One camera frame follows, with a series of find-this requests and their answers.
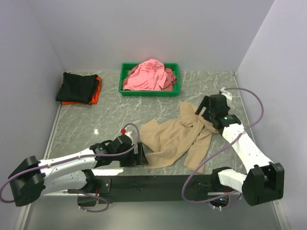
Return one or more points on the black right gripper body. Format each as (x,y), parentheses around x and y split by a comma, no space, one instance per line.
(208,114)

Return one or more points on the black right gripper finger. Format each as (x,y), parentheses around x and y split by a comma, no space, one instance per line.
(201,110)
(204,103)

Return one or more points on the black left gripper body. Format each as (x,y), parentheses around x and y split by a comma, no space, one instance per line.
(130,158)

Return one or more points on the beige t shirt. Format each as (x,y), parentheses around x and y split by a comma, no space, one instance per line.
(168,141)

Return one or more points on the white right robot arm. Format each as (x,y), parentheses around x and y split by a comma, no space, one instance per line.
(264,181)

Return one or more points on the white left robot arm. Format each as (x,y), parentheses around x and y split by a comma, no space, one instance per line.
(34,178)

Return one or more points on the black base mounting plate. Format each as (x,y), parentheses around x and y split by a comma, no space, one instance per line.
(145,188)

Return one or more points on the dusty rose t shirt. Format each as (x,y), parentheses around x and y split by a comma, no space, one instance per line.
(171,77)

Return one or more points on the orange folded t shirt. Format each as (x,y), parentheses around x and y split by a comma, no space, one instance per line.
(94,95)

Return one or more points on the pink t shirt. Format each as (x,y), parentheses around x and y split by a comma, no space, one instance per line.
(154,69)

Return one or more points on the black folded t shirt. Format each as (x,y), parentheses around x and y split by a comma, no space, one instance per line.
(75,87)

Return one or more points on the green plastic bin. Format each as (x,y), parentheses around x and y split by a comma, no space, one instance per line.
(128,66)

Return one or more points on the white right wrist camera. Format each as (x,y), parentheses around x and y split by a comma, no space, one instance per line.
(223,91)

